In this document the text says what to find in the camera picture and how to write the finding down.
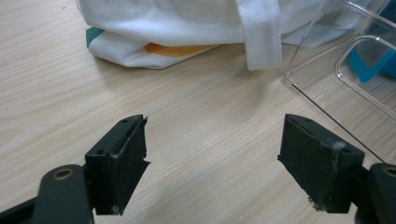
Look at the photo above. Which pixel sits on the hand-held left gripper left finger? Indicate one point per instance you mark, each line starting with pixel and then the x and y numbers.
pixel 124 161

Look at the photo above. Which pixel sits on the clear plastic storage box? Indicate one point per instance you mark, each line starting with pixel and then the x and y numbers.
pixel 358 90

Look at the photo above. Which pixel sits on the blue box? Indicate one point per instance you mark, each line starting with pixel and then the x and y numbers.
pixel 367 73

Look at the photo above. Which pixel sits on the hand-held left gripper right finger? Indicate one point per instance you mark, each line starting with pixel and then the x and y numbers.
pixel 317 161

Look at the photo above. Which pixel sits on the white tote bag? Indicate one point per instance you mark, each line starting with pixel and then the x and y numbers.
pixel 155 21

